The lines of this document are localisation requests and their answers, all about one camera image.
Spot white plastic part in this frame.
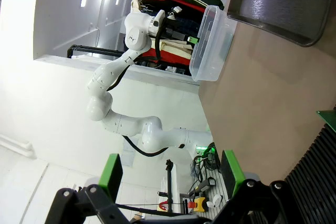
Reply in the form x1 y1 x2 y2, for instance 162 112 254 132
206 194 223 208

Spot black power adapter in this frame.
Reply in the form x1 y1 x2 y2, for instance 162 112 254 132
202 177 216 190

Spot red cloth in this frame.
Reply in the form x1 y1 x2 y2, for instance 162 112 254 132
149 48 192 67
143 0 207 13

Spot beige cloth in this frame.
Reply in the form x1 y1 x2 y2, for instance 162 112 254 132
160 39 195 57

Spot yellow emergency stop button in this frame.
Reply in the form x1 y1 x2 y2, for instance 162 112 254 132
187 197 209 213

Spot black cable bundle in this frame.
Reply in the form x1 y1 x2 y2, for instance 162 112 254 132
193 142 221 180

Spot white wall pipe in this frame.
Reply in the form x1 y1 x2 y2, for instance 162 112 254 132
0 133 36 159

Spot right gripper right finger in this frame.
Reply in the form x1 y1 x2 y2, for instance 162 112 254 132
212 150 304 224

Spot dark rectangular serving tray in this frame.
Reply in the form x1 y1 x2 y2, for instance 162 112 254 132
227 0 332 48

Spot black slotted PCB rack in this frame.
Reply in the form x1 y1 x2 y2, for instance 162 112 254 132
246 123 336 224

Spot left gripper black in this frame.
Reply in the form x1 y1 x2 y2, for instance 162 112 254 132
163 26 200 45

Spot green PCB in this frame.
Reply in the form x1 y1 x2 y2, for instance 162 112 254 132
316 108 336 133

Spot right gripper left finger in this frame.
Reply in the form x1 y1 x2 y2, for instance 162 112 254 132
44 153 132 224

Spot black metal frame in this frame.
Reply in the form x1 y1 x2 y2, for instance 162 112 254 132
67 44 124 59

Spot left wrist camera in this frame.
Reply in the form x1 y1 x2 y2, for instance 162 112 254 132
167 6 183 20

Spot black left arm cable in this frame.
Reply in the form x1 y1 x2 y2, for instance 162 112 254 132
106 22 171 158

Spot clear plastic storage box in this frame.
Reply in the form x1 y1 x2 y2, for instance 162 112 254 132
188 5 237 82

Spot black tripod stand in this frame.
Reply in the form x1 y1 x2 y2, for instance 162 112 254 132
157 158 190 214

